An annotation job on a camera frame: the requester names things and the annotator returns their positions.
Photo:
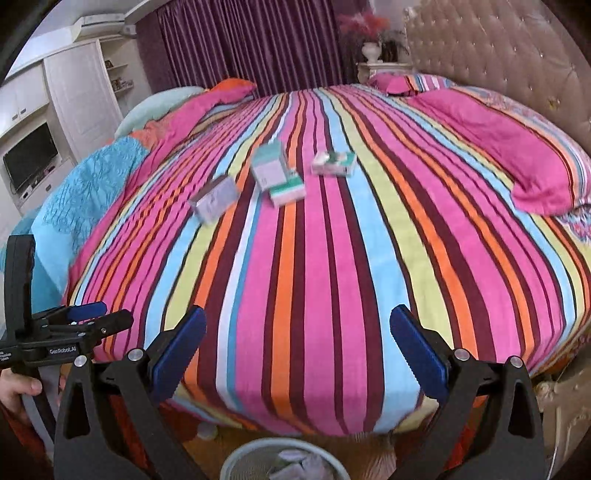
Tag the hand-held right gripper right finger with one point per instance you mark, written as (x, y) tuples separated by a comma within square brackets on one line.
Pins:
[(419, 356)]

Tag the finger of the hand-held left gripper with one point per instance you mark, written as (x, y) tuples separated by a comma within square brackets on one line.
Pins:
[(108, 323), (87, 310)]

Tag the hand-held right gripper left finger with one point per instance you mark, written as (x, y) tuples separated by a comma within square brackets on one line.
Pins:
[(179, 356)]

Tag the white mesh wastebasket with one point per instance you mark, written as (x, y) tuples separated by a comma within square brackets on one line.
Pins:
[(240, 461)]

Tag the grey and white box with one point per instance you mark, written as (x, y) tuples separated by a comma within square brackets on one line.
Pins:
[(214, 199)]

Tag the teal striped white box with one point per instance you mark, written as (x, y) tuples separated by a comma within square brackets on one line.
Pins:
[(287, 191)]

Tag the tall teal and white box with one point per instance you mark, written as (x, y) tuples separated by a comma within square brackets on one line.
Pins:
[(270, 167)]

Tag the person's left hand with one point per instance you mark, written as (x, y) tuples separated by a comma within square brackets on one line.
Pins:
[(18, 386)]

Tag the white bed leg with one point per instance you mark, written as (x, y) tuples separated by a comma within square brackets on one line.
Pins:
[(207, 430)]

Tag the striped bed sheet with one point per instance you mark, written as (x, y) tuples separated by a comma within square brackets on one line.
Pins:
[(332, 277)]

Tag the blue patterned quilt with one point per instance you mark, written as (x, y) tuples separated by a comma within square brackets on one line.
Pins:
[(87, 189)]

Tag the black television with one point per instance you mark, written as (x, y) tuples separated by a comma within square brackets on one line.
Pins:
[(30, 157)]

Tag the cream carved nightstand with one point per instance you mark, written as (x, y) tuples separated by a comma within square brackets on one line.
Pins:
[(568, 424), (383, 71)]

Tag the floral patterned bed sheet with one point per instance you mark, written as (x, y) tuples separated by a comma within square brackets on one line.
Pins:
[(575, 230)]

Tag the pale green pillow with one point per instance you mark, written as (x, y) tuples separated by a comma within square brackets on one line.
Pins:
[(152, 108)]

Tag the pink and orange quilt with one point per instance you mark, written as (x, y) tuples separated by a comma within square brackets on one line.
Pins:
[(194, 113)]

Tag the large pink pillow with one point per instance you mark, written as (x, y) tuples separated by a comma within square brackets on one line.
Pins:
[(512, 147)]

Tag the small pink striped pillow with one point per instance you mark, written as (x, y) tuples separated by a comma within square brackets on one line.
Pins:
[(397, 83)]

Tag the white air conditioner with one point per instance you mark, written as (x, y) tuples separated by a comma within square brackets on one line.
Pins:
[(108, 23)]

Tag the purple curtain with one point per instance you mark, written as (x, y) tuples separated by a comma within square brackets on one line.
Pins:
[(240, 46)]

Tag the white vase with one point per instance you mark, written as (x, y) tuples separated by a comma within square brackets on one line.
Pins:
[(372, 51)]

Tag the tufted beige headboard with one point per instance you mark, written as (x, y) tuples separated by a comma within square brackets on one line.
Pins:
[(498, 41)]

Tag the red flower bouquet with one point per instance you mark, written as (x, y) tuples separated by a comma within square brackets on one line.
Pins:
[(364, 25)]

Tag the white wall cabinet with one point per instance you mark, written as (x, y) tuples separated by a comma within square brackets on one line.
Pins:
[(78, 87)]

